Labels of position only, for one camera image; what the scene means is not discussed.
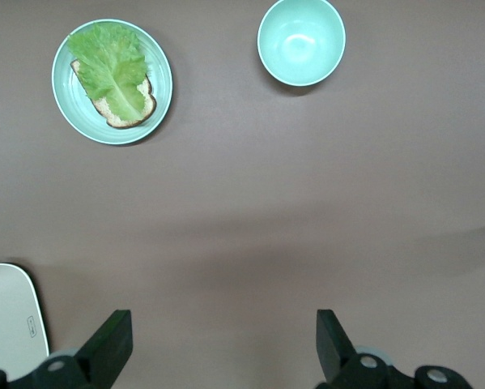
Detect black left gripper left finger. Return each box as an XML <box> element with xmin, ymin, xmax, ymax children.
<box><xmin>0</xmin><ymin>310</ymin><xmax>134</xmax><ymax>389</ymax></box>

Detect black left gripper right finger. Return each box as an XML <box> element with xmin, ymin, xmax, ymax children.
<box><xmin>314</xmin><ymin>309</ymin><xmax>473</xmax><ymax>389</ymax></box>

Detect bread slice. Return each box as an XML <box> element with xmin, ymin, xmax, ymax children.
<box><xmin>70</xmin><ymin>59</ymin><xmax>159</xmax><ymax>130</ymax></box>

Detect mint green plate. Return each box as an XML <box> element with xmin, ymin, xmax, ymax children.
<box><xmin>51</xmin><ymin>18</ymin><xmax>174</xmax><ymax>146</ymax></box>

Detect green lettuce leaf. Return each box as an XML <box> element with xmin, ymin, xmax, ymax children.
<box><xmin>66</xmin><ymin>22</ymin><xmax>152</xmax><ymax>122</ymax></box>

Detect mint green bowl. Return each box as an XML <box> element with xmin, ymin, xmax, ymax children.
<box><xmin>257</xmin><ymin>0</ymin><xmax>347</xmax><ymax>88</ymax></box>

